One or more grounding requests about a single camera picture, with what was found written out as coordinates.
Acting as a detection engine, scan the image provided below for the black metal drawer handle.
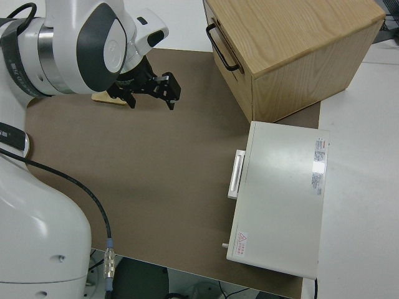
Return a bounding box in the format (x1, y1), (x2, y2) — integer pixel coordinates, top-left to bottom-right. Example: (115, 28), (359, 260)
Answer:
(205, 24), (241, 72)

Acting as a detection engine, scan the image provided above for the brown table mat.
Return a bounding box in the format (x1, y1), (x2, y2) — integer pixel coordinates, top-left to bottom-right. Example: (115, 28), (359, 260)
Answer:
(24, 48), (322, 295)

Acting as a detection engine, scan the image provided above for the black metal frame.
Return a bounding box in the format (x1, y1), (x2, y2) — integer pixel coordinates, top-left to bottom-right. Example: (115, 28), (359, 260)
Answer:
(382, 0), (399, 44)

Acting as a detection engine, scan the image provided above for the wooden mug tree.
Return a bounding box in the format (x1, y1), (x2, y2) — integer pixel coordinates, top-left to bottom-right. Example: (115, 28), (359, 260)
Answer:
(91, 92), (128, 106)

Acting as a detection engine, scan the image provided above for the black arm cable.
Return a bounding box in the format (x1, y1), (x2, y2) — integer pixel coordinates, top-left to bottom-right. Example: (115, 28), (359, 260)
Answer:
(0, 2), (117, 295)

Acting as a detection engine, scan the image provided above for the wooden drawer box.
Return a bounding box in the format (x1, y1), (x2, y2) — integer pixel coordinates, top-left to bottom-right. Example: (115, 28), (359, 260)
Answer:
(204, 0), (387, 123)

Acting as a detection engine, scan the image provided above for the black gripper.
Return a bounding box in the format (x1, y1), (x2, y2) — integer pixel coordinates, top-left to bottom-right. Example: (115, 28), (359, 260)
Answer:
(108, 55), (182, 112)

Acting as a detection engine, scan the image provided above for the white toaster oven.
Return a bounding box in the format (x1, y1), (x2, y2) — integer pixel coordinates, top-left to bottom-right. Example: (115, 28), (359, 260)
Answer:
(221, 120), (330, 280)

